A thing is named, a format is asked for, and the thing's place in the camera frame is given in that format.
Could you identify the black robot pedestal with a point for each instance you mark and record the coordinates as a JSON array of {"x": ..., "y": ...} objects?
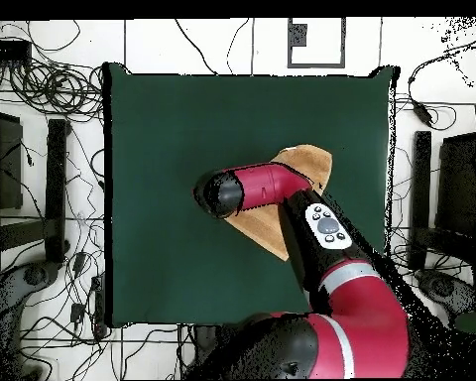
[{"x": 204, "y": 337}]

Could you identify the black power adapter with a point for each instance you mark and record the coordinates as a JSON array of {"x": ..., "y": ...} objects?
[{"x": 422, "y": 113}]

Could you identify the small black adapter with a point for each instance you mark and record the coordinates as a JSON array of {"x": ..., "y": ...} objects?
[{"x": 77, "y": 312}]

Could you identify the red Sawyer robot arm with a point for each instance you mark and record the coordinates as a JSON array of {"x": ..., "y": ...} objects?
[{"x": 361, "y": 317}]

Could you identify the dark green table cloth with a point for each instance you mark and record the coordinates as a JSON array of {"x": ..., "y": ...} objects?
[{"x": 162, "y": 119}]

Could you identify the flat black box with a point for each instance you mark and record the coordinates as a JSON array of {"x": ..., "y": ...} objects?
[{"x": 6, "y": 50}]

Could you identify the grey office chair base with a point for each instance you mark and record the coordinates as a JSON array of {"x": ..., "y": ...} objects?
[
  {"x": 444, "y": 287},
  {"x": 8, "y": 289}
]

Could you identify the tan terry towel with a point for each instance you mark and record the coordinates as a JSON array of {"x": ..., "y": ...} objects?
[{"x": 309, "y": 162}]

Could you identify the black stand base bar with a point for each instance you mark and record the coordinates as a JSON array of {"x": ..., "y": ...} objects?
[
  {"x": 56, "y": 178},
  {"x": 422, "y": 178}
]

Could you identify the black power strip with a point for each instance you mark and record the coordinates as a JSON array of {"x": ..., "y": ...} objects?
[{"x": 99, "y": 305}]

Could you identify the dark cabinet box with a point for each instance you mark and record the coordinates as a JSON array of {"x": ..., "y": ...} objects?
[
  {"x": 4, "y": 158},
  {"x": 456, "y": 178}
]

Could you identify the grey rectangular frame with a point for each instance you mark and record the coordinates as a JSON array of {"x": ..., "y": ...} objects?
[{"x": 297, "y": 35}]

